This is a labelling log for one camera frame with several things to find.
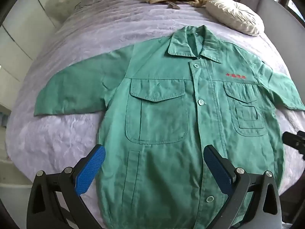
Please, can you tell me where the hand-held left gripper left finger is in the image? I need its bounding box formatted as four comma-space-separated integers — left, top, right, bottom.
26, 144, 106, 229

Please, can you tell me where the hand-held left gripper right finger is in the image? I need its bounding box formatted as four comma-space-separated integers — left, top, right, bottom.
204, 144, 283, 229

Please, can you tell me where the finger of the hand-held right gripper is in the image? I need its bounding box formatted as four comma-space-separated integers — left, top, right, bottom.
282, 130, 305, 161

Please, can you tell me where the green work jacket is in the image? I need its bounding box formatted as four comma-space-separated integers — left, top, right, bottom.
33, 24, 305, 229

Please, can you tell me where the white pillow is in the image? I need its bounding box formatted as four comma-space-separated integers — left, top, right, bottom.
205, 0, 265, 37

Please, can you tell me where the white wardrobe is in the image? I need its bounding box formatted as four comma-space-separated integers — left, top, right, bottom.
0, 0, 63, 115

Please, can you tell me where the window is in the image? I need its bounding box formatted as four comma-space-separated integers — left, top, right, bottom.
272, 0, 305, 22

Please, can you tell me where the bed with lilac sheet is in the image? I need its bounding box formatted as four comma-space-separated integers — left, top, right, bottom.
5, 0, 305, 229

